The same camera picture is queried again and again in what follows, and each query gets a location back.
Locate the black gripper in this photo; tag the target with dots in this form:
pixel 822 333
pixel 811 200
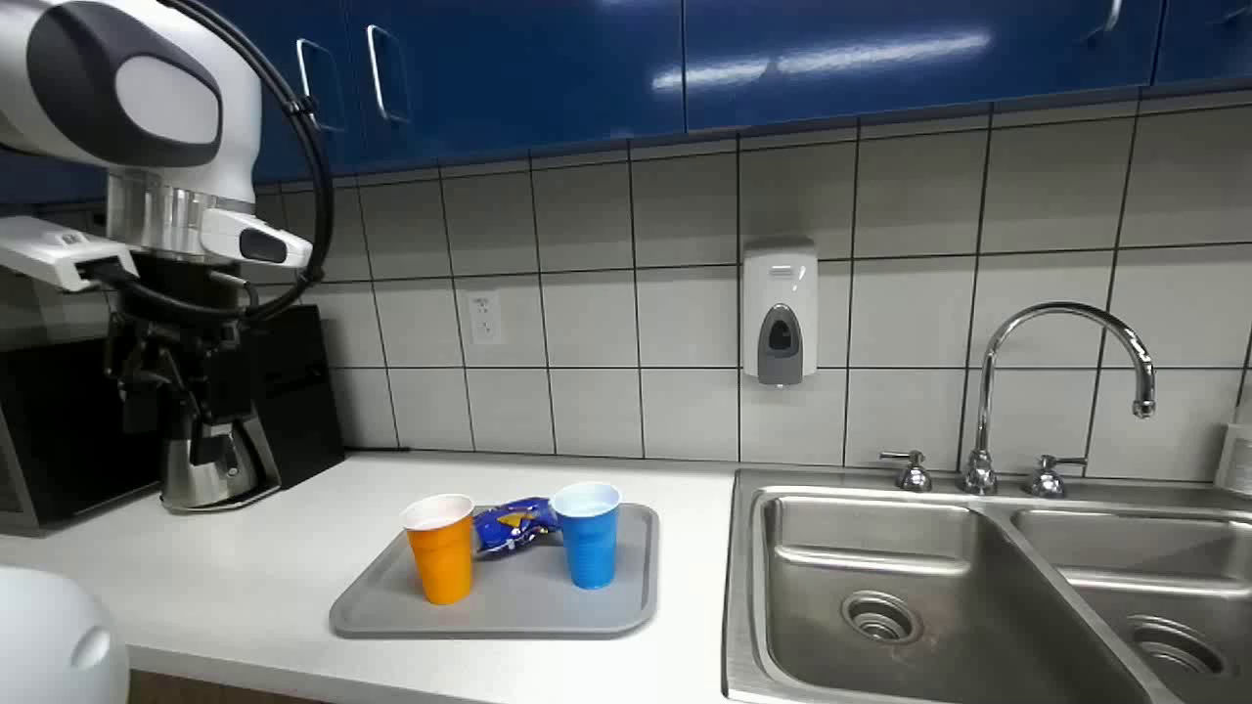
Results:
pixel 178 350

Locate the orange plastic cup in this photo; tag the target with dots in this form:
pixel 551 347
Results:
pixel 442 543

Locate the blue plastic cup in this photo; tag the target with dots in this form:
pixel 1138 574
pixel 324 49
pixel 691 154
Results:
pixel 589 525

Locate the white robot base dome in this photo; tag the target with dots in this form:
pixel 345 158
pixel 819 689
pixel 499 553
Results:
pixel 54 642

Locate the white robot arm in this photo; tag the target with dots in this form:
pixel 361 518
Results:
pixel 165 104

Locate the black steel coffee maker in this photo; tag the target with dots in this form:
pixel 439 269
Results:
pixel 281 437

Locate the black microwave oven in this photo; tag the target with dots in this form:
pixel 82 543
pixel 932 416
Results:
pixel 65 453

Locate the blue upper cabinets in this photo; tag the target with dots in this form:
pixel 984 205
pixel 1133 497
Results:
pixel 409 84

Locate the blue chip bag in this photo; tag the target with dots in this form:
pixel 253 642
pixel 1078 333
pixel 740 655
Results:
pixel 515 525

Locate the grey plastic tray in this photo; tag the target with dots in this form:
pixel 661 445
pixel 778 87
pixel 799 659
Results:
pixel 519 598

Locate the stainless steel double sink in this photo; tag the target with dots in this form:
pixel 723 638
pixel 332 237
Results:
pixel 847 594

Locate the chrome gooseneck faucet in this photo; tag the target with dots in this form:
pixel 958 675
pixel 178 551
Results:
pixel 1051 396

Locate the clear soap bottle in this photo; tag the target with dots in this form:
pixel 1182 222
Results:
pixel 1233 470

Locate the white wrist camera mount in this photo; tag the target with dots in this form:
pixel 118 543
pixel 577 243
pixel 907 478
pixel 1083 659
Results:
pixel 74 259

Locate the white wall outlet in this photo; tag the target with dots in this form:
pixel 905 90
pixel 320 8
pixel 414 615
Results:
pixel 487 317

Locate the white wall soap dispenser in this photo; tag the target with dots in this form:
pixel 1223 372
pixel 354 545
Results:
pixel 778 315

